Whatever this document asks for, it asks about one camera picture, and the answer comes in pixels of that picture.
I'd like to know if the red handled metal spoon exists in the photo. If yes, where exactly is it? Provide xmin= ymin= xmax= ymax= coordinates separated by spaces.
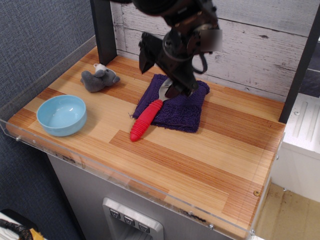
xmin=130 ymin=78 xmax=173 ymax=142

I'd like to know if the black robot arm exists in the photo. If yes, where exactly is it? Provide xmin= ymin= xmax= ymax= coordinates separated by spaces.
xmin=132 ymin=0 xmax=220 ymax=99

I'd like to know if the purple folded cloth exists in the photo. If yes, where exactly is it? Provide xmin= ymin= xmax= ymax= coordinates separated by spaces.
xmin=132 ymin=74 xmax=210 ymax=133

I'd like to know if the light blue bowl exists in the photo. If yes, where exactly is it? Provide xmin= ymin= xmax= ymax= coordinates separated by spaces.
xmin=36 ymin=95 xmax=87 ymax=137

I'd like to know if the grey cabinet with button panel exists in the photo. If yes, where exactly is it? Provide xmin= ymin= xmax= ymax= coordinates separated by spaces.
xmin=48 ymin=155 xmax=228 ymax=240

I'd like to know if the black vertical post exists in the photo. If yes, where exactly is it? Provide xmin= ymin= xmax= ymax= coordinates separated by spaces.
xmin=278 ymin=6 xmax=320 ymax=124
xmin=90 ymin=0 xmax=118 ymax=65

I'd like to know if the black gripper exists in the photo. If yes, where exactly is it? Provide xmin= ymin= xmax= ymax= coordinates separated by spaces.
xmin=139 ymin=31 xmax=199 ymax=99

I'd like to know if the black left vertical post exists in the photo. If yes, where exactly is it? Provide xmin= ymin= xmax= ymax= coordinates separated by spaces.
xmin=90 ymin=0 xmax=118 ymax=65

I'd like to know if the grey plush toy animal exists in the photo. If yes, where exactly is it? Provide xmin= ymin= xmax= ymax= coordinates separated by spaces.
xmin=80 ymin=63 xmax=121 ymax=93

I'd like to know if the black and yellow bag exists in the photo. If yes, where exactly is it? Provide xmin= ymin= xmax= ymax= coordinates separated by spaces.
xmin=0 ymin=209 xmax=46 ymax=240

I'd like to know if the clear acrylic table guard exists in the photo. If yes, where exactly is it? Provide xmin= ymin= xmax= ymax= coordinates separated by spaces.
xmin=0 ymin=31 xmax=288 ymax=240

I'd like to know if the black right vertical post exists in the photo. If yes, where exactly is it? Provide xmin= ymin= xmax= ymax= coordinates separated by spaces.
xmin=278 ymin=6 xmax=320 ymax=124

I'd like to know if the black cable loop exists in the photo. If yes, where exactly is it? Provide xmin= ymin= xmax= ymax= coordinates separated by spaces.
xmin=191 ymin=52 xmax=209 ymax=75

